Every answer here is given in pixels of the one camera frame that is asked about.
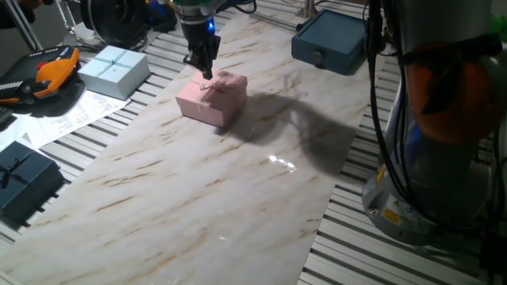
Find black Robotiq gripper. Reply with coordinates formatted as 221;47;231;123
181;15;222;81

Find pink ribboned gift box lid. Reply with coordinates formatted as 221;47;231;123
175;69;249;116

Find pink gift box base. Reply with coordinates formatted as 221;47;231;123
180;89;248;128

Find light blue gift box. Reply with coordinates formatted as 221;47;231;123
78;45;151;101

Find blue drawer box with knob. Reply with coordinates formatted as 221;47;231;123
292;8;368;76

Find dark blue gift box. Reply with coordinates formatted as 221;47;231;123
0;141;64;222

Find blue cloth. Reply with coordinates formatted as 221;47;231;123
145;0;178;33

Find black round spool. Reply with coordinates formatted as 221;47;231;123
80;0;147;44

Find white printed paper sheets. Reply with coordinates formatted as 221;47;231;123
0;89;132;154

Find marble pattern mat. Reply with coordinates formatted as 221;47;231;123
0;11;381;285

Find orange black teach pendant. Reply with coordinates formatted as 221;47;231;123
0;45;80;106

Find aluminium frame post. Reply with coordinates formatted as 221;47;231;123
295;0;318;19

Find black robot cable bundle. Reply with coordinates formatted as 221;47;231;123
363;0;403;207

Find aluminium frame bar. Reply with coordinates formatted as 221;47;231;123
4;0;44;52

